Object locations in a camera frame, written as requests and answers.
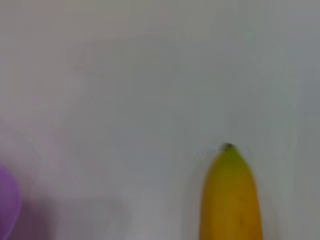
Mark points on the yellow plastic banana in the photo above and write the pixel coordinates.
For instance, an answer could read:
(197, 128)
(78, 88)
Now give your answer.
(231, 200)

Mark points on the purple wavy plastic plate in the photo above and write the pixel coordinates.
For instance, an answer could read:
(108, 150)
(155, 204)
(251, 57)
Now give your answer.
(8, 200)

